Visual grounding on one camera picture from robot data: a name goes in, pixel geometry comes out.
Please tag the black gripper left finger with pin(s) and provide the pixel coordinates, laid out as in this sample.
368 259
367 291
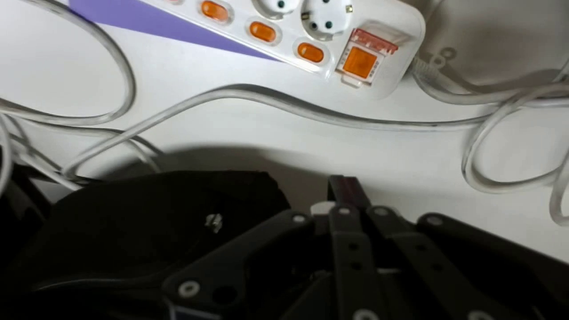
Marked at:
349 268

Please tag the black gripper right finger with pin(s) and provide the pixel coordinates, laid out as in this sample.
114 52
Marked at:
450 273

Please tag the white power strip orange switches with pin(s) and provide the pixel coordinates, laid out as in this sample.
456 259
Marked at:
409 29

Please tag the black backpack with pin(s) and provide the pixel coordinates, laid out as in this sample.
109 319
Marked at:
148 237

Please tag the purple mat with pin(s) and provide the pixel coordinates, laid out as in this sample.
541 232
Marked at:
136 15

